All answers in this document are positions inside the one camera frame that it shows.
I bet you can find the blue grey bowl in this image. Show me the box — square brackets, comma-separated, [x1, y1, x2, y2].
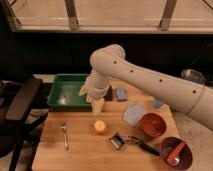
[181, 69, 205, 85]

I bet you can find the silver metal fork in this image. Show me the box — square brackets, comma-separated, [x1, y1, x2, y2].
[61, 123, 69, 151]

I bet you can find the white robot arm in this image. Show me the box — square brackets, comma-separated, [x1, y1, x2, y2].
[79, 44, 213, 131]

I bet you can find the red spoon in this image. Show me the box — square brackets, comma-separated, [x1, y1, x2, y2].
[166, 141, 186, 165]

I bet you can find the purple bowl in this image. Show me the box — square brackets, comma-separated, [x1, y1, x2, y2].
[160, 137, 193, 170]

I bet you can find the black handled peeler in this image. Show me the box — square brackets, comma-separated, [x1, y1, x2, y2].
[109, 133, 160, 156]

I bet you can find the dark brown block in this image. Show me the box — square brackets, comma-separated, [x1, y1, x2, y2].
[104, 85, 113, 101]

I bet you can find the light blue cup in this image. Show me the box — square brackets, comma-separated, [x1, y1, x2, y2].
[152, 98, 164, 109]

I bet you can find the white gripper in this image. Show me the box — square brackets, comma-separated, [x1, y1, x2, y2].
[79, 80, 108, 114]

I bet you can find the light blue cloth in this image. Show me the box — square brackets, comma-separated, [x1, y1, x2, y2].
[123, 103, 145, 127]

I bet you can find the blue sponge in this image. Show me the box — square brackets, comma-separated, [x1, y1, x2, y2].
[115, 87, 127, 101]

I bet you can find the orange round fruit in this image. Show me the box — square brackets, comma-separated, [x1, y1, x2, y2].
[93, 120, 106, 134]

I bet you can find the red bowl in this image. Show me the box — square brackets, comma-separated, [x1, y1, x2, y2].
[140, 113, 167, 138]

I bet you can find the black office chair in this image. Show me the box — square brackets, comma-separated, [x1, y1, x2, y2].
[0, 78, 48, 171]

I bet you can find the green plastic tray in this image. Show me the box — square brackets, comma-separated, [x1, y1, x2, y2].
[48, 74, 91, 111]

